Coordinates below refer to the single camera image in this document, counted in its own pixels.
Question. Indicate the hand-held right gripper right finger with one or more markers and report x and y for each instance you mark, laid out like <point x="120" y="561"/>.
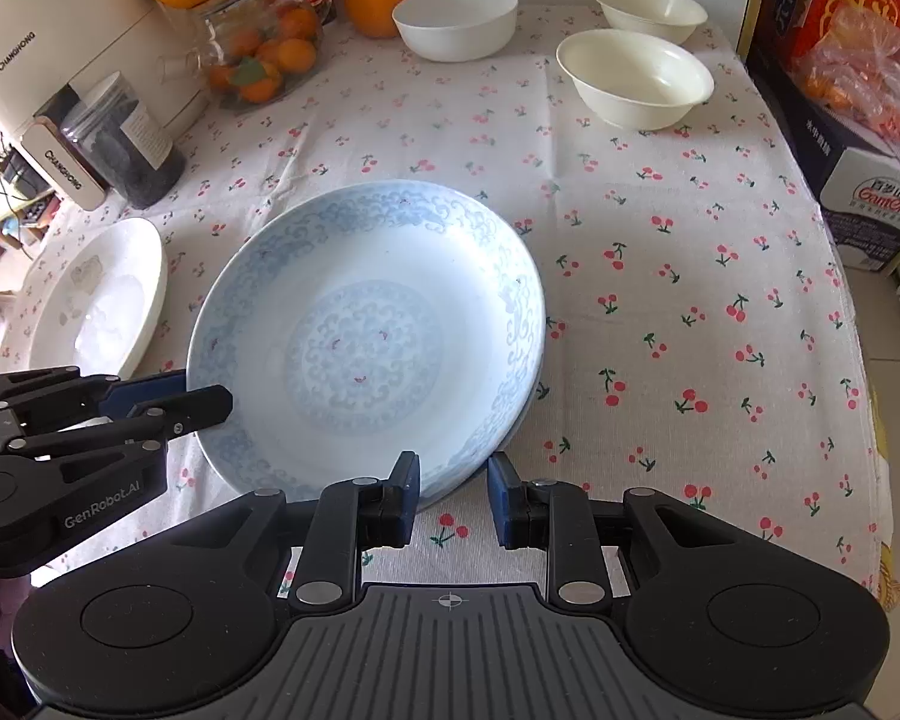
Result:
<point x="501" y="495"/>

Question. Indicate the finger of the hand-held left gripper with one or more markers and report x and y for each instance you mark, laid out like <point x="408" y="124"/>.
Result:
<point x="195" y="409"/>
<point x="146" y="394"/>

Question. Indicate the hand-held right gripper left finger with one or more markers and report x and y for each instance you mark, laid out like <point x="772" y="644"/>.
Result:
<point x="407" y="484"/>

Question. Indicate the blue patterned plate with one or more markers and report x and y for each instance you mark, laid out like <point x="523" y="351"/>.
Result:
<point x="360" y="315"/>
<point x="529" y="409"/>

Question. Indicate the cream bowl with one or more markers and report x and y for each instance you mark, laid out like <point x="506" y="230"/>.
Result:
<point x="645" y="11"/>
<point x="630" y="82"/>

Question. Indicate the white embossed plate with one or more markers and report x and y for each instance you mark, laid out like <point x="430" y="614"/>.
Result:
<point x="97" y="300"/>

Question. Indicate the cherry print tablecloth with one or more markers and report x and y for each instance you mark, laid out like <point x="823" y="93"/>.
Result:
<point x="645" y="315"/>

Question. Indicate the clear jar with dark contents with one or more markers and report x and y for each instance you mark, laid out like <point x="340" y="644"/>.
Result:
<point x="120" y="157"/>

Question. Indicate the pile of small tangerines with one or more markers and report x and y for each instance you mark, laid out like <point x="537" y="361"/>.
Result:
<point x="270" y="64"/>

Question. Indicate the white kitchen appliance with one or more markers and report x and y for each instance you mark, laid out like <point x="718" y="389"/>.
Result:
<point x="60" y="30"/>

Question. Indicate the glass jar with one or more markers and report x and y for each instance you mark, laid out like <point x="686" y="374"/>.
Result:
<point x="217" y="22"/>

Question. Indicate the white bowl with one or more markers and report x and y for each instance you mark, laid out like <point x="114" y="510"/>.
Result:
<point x="454" y="30"/>

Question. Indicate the blue and white carton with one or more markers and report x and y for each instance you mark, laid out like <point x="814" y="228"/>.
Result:
<point x="870" y="202"/>

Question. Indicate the plastic bag of oranges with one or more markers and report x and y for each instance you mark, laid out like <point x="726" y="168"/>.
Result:
<point x="870" y="90"/>

